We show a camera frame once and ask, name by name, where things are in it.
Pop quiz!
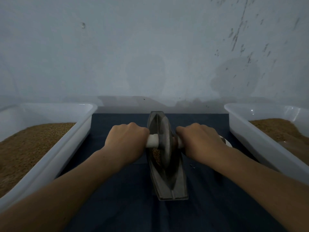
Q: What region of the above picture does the person's left hand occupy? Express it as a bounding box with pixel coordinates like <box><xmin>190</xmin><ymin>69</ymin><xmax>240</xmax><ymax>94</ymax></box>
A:
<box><xmin>103</xmin><ymin>122</ymin><xmax>150</xmax><ymax>167</ymax></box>

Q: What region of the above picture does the person's right hand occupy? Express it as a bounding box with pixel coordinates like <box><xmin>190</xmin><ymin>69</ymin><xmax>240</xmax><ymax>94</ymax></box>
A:
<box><xmin>176</xmin><ymin>123</ymin><xmax>229</xmax><ymax>165</ymax></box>

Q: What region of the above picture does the small ground grain portion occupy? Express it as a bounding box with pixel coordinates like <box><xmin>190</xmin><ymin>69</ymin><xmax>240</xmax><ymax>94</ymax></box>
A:
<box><xmin>153</xmin><ymin>147</ymin><xmax>163</xmax><ymax>167</ymax></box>

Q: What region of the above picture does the metal grinding wheel with handles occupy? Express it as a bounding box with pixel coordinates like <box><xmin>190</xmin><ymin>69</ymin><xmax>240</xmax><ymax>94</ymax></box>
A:
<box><xmin>146</xmin><ymin>112</ymin><xmax>184</xmax><ymax>172</ymax></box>

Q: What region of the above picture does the boat-shaped metal grinding trough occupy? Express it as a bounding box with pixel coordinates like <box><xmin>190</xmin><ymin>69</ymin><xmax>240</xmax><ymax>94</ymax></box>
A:
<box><xmin>146</xmin><ymin>111</ymin><xmax>189</xmax><ymax>201</ymax></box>

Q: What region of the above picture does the white plastic tray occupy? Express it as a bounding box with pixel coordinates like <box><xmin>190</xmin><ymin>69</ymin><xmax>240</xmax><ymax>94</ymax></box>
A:
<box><xmin>0</xmin><ymin>103</ymin><xmax>98</xmax><ymax>213</ymax></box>
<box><xmin>224</xmin><ymin>103</ymin><xmax>309</xmax><ymax>186</ymax></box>

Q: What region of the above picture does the person's right forearm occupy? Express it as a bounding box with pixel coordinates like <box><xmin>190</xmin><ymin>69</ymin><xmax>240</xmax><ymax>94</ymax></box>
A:
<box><xmin>208</xmin><ymin>147</ymin><xmax>309</xmax><ymax>232</ymax></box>

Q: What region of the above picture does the person's left forearm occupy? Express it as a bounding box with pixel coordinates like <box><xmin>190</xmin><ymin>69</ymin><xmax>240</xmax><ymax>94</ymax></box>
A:
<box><xmin>0</xmin><ymin>147</ymin><xmax>127</xmax><ymax>232</ymax></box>

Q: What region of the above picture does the white round plate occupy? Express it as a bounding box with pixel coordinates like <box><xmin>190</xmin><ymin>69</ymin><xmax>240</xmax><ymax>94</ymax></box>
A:
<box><xmin>219</xmin><ymin>135</ymin><xmax>233</xmax><ymax>148</ymax></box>

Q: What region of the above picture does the dark blue tablecloth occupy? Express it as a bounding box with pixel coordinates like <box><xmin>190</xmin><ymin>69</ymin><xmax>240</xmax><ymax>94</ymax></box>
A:
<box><xmin>53</xmin><ymin>113</ymin><xmax>288</xmax><ymax>232</ymax></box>

